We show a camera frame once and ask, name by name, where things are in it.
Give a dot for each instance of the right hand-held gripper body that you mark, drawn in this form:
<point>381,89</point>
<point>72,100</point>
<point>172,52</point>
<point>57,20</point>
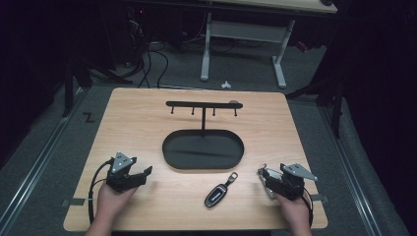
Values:
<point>291,183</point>

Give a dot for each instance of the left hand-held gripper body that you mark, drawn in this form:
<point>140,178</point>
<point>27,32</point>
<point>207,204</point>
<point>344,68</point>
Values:
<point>120,170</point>

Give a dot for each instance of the person's right hand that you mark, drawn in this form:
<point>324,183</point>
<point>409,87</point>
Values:
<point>293,211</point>

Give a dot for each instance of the person's left hand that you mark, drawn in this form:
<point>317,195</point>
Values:
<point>111,201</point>

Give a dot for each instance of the grey tape strip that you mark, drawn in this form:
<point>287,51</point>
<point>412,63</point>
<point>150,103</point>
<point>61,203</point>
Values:
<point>319,198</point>
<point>74,202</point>

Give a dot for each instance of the black car key fob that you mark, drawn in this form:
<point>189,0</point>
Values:
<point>217,195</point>

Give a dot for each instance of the black tape floor mark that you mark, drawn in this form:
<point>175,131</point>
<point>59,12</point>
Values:
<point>88,117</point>

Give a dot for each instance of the black key holder stand with tray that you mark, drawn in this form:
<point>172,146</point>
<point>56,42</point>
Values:
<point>203,149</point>

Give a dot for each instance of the small white object on floor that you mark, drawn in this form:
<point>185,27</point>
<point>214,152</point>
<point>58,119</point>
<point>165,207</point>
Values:
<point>226,85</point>

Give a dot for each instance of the black tripod stand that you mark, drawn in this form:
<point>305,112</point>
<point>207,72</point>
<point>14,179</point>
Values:
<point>334,91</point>
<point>70,78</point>

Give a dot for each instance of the desk with white metal legs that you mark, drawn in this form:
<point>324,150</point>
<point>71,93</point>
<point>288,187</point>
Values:
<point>246,31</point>

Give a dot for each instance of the metal floor rail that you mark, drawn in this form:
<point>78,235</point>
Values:
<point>350,170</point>
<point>36,164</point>

